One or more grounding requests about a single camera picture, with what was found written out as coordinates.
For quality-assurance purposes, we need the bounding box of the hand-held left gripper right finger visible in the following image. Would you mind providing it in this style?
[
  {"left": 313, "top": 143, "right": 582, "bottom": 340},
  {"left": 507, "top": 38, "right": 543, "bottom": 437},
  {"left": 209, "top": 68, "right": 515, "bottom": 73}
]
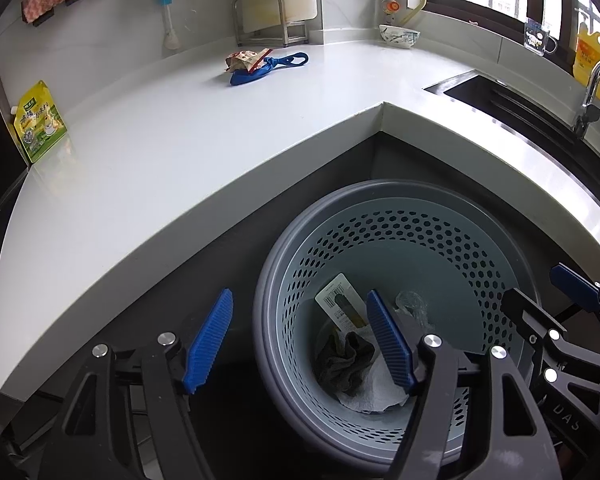
[{"left": 366, "top": 289, "right": 563, "bottom": 480}]

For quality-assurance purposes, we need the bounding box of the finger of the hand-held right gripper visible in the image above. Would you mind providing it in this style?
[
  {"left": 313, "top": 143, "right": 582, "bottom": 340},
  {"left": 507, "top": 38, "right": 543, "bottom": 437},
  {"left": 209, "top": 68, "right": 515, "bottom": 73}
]
[
  {"left": 550, "top": 263, "right": 600, "bottom": 321},
  {"left": 500, "top": 287, "right": 600, "bottom": 386}
]

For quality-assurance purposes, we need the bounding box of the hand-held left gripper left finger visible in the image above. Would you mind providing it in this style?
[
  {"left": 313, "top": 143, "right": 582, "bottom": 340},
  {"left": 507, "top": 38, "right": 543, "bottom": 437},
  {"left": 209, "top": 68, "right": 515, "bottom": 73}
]
[{"left": 30, "top": 287, "right": 234, "bottom": 480}]

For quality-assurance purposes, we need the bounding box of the dark grey cloth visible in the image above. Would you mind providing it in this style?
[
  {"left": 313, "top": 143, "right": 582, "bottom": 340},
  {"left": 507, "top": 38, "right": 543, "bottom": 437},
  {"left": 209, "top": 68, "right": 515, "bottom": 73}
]
[{"left": 314, "top": 331, "right": 376, "bottom": 397}]

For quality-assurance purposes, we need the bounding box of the white paper towel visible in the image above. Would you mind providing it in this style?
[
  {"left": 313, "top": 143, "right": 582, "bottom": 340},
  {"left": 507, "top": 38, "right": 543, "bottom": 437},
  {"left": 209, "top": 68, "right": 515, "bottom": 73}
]
[{"left": 336, "top": 325, "right": 411, "bottom": 415}]

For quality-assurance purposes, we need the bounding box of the white card package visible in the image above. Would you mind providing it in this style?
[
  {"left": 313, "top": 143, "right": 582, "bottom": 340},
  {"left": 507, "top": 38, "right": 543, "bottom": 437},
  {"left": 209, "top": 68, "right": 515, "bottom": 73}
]
[{"left": 315, "top": 273, "right": 368, "bottom": 328}]

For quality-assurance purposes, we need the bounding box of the grey perforated waste bin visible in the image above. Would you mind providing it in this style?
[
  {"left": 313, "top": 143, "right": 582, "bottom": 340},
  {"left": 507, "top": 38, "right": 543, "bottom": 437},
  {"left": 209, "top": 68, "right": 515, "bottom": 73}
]
[{"left": 252, "top": 178, "right": 541, "bottom": 476}]

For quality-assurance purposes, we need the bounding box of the clear plastic wrap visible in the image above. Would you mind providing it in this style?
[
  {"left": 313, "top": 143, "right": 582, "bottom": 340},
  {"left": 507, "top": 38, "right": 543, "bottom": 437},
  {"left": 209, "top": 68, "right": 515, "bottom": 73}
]
[{"left": 392, "top": 290, "right": 428, "bottom": 323}]

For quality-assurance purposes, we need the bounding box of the dark kitchen sink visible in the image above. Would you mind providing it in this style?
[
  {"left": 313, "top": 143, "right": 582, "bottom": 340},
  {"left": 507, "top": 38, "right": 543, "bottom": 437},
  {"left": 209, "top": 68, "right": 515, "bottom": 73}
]
[{"left": 422, "top": 71, "right": 600, "bottom": 201}]

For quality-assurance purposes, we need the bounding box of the metal faucet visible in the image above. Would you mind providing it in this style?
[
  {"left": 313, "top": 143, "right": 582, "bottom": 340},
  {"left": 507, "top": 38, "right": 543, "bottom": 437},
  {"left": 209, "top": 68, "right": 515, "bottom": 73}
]
[{"left": 572, "top": 58, "right": 600, "bottom": 136}]

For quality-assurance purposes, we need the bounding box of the yellow detergent bottle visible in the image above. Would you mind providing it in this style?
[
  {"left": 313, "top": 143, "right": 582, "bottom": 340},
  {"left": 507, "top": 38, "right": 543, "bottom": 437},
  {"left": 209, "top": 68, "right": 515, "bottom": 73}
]
[{"left": 574, "top": 10, "right": 600, "bottom": 102}]

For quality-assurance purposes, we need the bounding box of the clear printed mug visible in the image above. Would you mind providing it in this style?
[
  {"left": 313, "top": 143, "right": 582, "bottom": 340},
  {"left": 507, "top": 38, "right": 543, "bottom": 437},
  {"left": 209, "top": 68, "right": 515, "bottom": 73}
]
[{"left": 522, "top": 17, "right": 558, "bottom": 56}]

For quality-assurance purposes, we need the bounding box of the blue plastic item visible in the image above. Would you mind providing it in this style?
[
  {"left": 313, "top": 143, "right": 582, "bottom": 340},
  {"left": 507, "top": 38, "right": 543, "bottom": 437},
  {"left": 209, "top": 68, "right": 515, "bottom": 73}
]
[{"left": 230, "top": 52, "right": 309, "bottom": 87}]

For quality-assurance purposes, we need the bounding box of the green yellow pouch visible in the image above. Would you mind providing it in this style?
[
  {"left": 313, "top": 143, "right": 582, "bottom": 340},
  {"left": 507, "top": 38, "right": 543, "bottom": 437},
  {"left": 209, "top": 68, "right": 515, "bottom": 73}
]
[{"left": 7, "top": 80, "right": 70, "bottom": 163}]

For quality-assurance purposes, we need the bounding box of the brown red snack wrapper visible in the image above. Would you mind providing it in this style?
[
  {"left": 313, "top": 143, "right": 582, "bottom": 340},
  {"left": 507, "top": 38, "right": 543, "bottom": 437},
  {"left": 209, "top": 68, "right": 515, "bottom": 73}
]
[{"left": 224, "top": 47, "right": 273, "bottom": 73}]

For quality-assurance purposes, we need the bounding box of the white patterned bowl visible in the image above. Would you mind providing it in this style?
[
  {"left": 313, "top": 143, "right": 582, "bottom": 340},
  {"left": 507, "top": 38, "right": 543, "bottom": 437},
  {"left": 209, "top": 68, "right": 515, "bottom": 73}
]
[{"left": 378, "top": 24, "right": 422, "bottom": 50}]

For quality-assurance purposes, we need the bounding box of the blue white bottle brush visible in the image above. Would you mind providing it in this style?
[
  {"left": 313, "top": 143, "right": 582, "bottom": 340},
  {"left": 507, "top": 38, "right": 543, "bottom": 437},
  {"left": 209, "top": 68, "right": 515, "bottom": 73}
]
[{"left": 155, "top": 0, "right": 182, "bottom": 51}]

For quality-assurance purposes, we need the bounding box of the metal cutting board rack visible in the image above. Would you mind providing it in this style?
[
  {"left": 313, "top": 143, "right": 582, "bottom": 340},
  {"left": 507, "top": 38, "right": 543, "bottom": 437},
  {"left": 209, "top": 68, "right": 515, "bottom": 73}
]
[{"left": 231, "top": 0, "right": 310, "bottom": 47}]

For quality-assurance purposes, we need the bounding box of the yellowish gas hose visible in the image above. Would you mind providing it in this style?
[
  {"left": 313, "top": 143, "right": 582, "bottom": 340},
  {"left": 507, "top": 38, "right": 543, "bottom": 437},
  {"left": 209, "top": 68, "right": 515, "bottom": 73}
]
[{"left": 395, "top": 0, "right": 428, "bottom": 28}]

